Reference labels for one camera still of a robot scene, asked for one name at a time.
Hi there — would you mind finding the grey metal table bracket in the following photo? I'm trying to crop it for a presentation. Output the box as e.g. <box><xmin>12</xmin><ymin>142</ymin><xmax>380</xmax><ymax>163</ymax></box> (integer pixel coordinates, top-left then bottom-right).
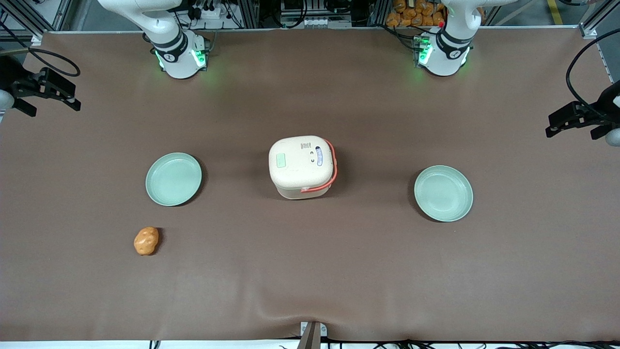
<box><xmin>299</xmin><ymin>321</ymin><xmax>328</xmax><ymax>349</ymax></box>

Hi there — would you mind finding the brown table mat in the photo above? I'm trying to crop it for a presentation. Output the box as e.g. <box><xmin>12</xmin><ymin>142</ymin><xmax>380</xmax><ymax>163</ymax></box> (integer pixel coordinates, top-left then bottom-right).
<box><xmin>0</xmin><ymin>29</ymin><xmax>620</xmax><ymax>342</ymax></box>

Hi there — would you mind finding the cream rice cooker red handle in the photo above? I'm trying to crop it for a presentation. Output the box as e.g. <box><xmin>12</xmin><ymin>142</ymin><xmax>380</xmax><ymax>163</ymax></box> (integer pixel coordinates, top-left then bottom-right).
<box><xmin>268</xmin><ymin>135</ymin><xmax>338</xmax><ymax>200</ymax></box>

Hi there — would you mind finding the pale green round plate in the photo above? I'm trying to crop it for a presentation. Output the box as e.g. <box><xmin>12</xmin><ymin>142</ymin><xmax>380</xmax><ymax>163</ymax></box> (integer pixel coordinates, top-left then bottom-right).
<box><xmin>414</xmin><ymin>165</ymin><xmax>474</xmax><ymax>222</ymax></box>
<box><xmin>145</xmin><ymin>152</ymin><xmax>202</xmax><ymax>207</ymax></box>

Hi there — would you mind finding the white power strip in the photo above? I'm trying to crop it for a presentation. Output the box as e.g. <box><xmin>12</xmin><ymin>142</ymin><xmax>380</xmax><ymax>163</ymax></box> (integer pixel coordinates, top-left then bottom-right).
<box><xmin>190</xmin><ymin>4</ymin><xmax>224</xmax><ymax>21</ymax></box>

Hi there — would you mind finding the bag of orange snacks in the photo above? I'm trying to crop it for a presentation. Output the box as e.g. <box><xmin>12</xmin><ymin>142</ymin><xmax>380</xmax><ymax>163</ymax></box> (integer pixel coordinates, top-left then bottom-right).
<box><xmin>386</xmin><ymin>0</ymin><xmax>447</xmax><ymax>28</ymax></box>

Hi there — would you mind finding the aluminium frame post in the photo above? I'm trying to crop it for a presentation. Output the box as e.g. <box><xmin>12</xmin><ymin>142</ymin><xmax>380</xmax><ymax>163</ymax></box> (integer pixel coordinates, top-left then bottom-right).
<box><xmin>579</xmin><ymin>0</ymin><xmax>620</xmax><ymax>39</ymax></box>
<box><xmin>0</xmin><ymin>0</ymin><xmax>73</xmax><ymax>45</ymax></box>

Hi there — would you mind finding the orange-brown potato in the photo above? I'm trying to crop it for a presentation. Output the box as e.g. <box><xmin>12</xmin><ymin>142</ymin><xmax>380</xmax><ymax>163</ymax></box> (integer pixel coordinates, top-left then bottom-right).
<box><xmin>133</xmin><ymin>226</ymin><xmax>160</xmax><ymax>256</ymax></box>

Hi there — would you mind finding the black looped cable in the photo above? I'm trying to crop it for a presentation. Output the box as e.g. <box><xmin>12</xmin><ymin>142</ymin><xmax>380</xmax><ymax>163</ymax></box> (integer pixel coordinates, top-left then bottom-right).
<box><xmin>28</xmin><ymin>46</ymin><xmax>81</xmax><ymax>78</ymax></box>
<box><xmin>565</xmin><ymin>29</ymin><xmax>620</xmax><ymax>117</ymax></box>

